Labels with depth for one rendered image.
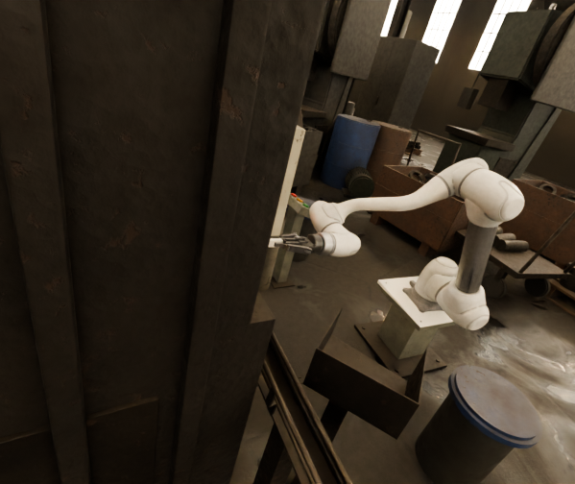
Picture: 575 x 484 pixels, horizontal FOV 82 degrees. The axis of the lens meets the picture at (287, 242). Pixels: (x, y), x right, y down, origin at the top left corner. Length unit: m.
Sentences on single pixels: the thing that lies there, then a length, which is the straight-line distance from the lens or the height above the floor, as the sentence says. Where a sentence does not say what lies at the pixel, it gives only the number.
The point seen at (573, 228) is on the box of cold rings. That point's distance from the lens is 4.56.
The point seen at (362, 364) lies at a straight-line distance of 1.07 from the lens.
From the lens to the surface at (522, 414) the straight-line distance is 1.58.
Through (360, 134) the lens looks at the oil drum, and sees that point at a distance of 4.40.
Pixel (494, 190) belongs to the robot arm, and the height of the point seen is 1.10.
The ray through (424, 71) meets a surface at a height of 1.66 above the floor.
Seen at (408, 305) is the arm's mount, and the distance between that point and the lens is 1.89.
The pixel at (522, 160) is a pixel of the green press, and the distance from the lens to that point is 6.57.
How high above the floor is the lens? 1.32
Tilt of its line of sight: 28 degrees down
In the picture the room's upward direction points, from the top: 15 degrees clockwise
